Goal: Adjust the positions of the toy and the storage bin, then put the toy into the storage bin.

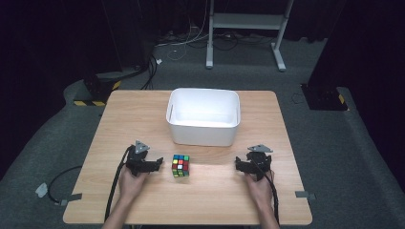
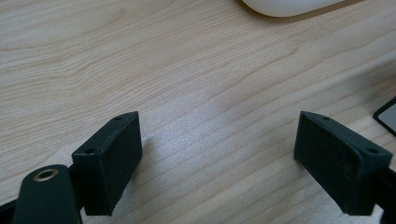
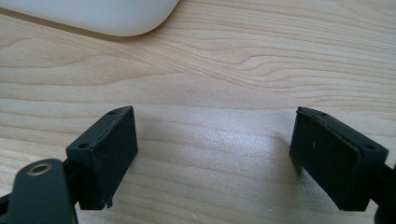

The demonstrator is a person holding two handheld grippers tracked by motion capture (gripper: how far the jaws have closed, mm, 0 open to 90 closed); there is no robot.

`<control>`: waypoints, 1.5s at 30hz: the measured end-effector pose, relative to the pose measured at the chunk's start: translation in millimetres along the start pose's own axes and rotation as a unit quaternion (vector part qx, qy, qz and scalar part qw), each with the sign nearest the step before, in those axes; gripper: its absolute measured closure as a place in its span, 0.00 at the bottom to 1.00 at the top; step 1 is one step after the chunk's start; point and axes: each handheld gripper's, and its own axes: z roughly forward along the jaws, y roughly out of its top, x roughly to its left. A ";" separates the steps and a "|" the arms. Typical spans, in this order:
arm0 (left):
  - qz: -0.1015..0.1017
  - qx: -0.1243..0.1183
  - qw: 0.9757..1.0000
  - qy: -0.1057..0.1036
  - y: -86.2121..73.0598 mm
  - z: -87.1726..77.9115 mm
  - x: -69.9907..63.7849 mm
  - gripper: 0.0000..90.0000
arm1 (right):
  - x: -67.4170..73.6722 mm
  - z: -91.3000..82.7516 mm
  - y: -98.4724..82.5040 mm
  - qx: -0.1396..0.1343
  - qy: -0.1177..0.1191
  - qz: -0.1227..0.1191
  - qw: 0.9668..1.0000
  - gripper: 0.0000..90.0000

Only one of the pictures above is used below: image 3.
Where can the white plastic bin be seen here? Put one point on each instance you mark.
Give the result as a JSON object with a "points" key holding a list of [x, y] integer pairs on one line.
{"points": [[93, 15]]}

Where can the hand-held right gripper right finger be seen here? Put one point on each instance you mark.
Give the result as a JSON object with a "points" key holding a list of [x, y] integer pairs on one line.
{"points": [[333, 161]]}

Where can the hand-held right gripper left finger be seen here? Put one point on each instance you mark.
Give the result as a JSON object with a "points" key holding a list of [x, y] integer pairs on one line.
{"points": [[106, 161]]}

